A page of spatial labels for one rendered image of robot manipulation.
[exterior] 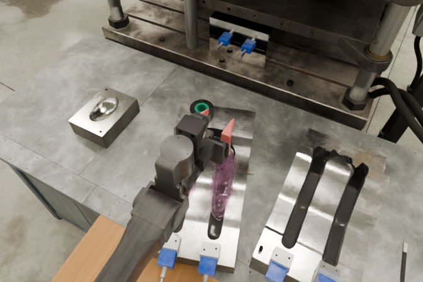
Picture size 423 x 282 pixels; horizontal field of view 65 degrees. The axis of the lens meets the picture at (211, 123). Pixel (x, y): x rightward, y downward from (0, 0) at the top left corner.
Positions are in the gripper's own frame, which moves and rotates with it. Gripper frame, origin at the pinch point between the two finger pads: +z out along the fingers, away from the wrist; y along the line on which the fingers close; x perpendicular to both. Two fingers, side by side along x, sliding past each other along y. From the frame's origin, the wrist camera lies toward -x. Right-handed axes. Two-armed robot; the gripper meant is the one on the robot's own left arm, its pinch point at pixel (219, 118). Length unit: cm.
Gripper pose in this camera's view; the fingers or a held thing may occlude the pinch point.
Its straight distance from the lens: 73.7
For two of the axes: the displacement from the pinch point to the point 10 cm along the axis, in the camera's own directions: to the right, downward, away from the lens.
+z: 4.4, -6.7, 5.9
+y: -9.0, -3.4, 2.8
